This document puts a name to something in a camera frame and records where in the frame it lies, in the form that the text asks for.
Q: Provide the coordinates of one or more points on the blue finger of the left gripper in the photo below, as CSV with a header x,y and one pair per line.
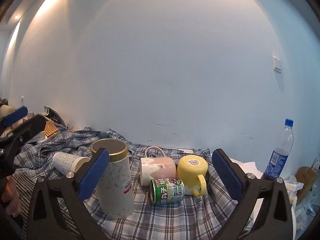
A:
x,y
14,117

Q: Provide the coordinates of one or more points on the brown cardboard box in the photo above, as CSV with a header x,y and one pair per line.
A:
x,y
307,176

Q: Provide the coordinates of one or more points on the pink white ceramic mug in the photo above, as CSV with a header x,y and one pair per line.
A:
x,y
156,168

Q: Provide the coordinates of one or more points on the blue patterned white paper cup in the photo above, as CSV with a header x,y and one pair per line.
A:
x,y
65,162

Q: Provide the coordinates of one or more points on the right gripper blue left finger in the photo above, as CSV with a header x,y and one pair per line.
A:
x,y
90,173

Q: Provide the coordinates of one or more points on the white marble steel tumbler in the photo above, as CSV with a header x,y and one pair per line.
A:
x,y
114,190

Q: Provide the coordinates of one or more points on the person's left hand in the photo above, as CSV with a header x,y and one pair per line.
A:
x,y
10,196

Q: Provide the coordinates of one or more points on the white tissue paper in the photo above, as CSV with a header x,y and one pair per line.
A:
x,y
248,167

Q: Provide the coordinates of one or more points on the yellow white ceramic mug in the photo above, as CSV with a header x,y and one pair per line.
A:
x,y
192,169

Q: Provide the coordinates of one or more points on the white wall light switch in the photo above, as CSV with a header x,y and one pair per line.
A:
x,y
276,64

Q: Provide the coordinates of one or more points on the grey open pouch bag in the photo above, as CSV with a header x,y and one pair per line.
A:
x,y
52,115

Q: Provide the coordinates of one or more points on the blue label cola bottle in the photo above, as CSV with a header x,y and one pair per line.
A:
x,y
281,150

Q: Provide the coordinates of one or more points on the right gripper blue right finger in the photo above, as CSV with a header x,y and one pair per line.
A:
x,y
230,173

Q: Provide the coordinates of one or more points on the green labelled tin can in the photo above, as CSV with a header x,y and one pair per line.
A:
x,y
166,190

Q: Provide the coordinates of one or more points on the orange plastic ribbed tray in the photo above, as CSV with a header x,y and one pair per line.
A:
x,y
50,129

